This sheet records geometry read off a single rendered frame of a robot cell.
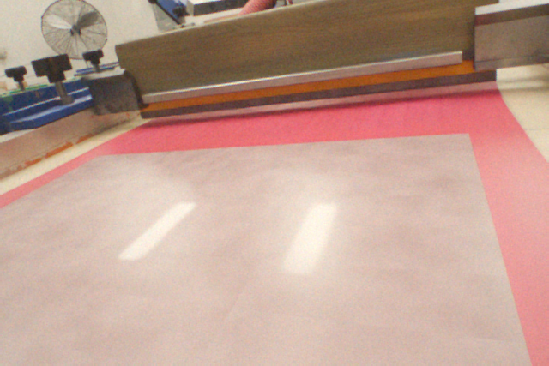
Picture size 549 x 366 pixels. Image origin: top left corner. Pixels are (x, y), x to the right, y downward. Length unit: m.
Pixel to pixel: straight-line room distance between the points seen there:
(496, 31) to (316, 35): 0.15
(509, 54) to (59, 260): 0.36
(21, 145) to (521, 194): 0.45
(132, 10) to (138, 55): 5.33
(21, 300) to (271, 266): 0.12
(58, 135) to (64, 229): 0.25
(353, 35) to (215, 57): 0.15
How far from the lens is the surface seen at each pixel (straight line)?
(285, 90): 0.43
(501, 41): 0.38
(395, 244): 0.17
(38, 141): 0.50
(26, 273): 0.24
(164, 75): 0.48
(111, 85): 0.52
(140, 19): 5.76
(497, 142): 0.28
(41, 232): 0.29
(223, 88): 0.43
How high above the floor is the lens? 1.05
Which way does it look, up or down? 21 degrees down
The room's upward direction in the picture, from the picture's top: 12 degrees counter-clockwise
